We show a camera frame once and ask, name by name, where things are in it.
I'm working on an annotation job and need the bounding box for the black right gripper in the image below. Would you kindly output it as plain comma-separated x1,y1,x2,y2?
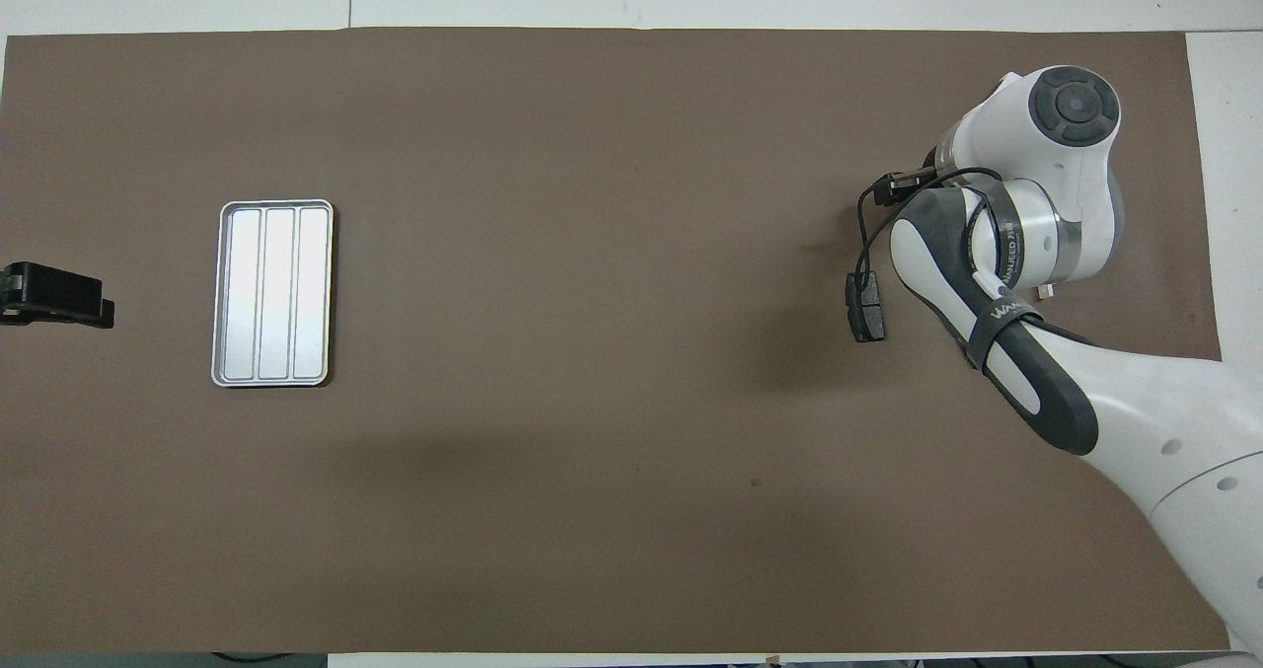
874,171,938,205

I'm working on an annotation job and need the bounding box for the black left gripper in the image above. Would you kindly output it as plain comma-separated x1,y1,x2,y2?
0,261,115,330

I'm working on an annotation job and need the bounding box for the silver metal tray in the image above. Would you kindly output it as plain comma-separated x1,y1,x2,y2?
210,199,335,389

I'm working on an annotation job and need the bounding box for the rectangular dark brake pad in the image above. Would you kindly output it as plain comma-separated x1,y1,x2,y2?
845,271,887,344

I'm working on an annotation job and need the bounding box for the brown table mat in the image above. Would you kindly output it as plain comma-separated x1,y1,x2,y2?
0,27,1234,655

